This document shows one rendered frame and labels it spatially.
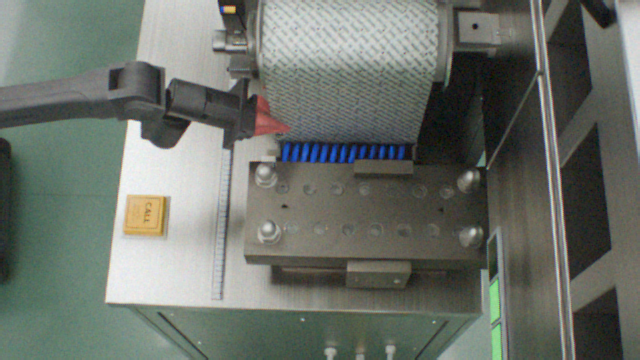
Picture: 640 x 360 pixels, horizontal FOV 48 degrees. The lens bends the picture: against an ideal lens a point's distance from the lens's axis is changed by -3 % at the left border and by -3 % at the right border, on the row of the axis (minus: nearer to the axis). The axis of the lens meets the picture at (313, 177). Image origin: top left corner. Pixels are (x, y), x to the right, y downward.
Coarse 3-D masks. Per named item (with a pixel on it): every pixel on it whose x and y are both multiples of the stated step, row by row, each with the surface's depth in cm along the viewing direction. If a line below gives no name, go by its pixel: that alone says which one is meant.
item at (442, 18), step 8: (440, 8) 102; (440, 16) 101; (256, 24) 101; (440, 24) 100; (256, 32) 101; (440, 32) 100; (256, 40) 101; (440, 40) 100; (256, 48) 101; (440, 48) 101; (440, 56) 101; (440, 64) 102; (440, 72) 103; (440, 80) 105
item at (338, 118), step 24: (288, 96) 110; (312, 96) 110; (336, 96) 109; (360, 96) 109; (384, 96) 109; (408, 96) 109; (288, 120) 117; (312, 120) 117; (336, 120) 117; (360, 120) 117; (384, 120) 116; (408, 120) 116; (360, 144) 125; (384, 144) 125; (408, 144) 124
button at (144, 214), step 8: (128, 200) 132; (136, 200) 132; (144, 200) 132; (152, 200) 132; (160, 200) 132; (128, 208) 132; (136, 208) 132; (144, 208) 132; (152, 208) 132; (160, 208) 132; (128, 216) 131; (136, 216) 131; (144, 216) 131; (152, 216) 131; (160, 216) 131; (128, 224) 131; (136, 224) 131; (144, 224) 131; (152, 224) 131; (160, 224) 131; (128, 232) 131; (136, 232) 131; (144, 232) 131; (152, 232) 130; (160, 232) 130
